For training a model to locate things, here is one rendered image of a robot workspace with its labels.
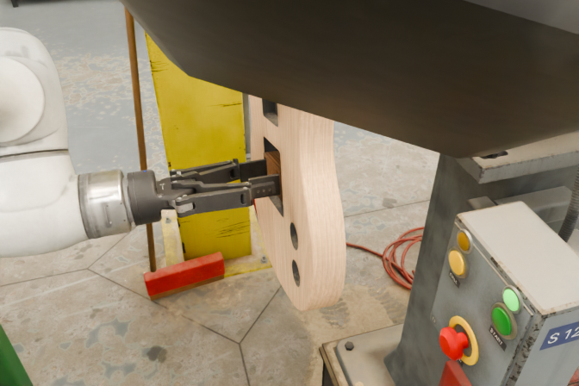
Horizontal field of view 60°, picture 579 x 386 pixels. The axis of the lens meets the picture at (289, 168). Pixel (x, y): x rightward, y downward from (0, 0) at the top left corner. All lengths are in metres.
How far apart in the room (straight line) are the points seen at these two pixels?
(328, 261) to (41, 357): 1.51
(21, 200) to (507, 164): 0.64
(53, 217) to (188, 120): 1.03
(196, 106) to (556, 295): 1.29
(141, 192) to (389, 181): 1.98
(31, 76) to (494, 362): 0.64
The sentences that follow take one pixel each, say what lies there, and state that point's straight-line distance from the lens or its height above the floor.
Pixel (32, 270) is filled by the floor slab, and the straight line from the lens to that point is 2.32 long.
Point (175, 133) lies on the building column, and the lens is 1.69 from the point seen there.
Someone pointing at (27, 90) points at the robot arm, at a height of 1.25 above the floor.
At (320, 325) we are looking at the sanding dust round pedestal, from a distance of 1.90.
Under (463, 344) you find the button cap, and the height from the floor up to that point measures 0.98.
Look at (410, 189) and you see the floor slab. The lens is 2.53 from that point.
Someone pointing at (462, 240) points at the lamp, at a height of 1.11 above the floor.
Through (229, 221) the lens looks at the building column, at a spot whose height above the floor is 0.23.
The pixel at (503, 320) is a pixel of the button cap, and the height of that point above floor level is 1.08.
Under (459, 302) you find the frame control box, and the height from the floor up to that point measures 1.02.
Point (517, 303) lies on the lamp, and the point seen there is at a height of 1.11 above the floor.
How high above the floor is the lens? 1.52
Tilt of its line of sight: 36 degrees down
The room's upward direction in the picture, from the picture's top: straight up
